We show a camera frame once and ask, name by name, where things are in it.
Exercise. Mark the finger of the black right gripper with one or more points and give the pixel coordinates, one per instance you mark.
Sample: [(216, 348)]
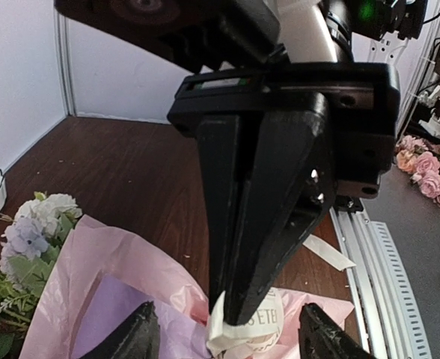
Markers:
[(217, 141)]

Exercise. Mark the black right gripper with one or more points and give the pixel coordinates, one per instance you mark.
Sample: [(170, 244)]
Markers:
[(309, 134)]

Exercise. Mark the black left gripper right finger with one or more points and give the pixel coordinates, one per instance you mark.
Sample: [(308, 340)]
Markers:
[(320, 337)]

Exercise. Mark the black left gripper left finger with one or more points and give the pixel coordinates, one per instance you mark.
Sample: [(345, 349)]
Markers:
[(138, 336)]

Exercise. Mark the cream ribbon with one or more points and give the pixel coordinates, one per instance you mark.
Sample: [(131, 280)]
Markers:
[(272, 331)]

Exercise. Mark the purple tissue paper sheet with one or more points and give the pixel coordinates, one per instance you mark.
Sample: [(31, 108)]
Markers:
[(102, 275)]

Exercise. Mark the white purple flower bunch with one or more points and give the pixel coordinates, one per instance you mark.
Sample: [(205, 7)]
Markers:
[(32, 242)]

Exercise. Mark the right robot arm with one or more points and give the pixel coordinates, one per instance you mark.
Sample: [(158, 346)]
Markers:
[(212, 36)]

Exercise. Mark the spare pink flowers outside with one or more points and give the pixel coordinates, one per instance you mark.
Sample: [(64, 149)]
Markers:
[(420, 159)]

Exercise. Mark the aluminium front rail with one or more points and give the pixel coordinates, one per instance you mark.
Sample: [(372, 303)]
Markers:
[(387, 315)]

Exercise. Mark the aluminium right corner post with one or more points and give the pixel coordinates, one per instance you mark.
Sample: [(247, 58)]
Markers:
[(62, 42)]

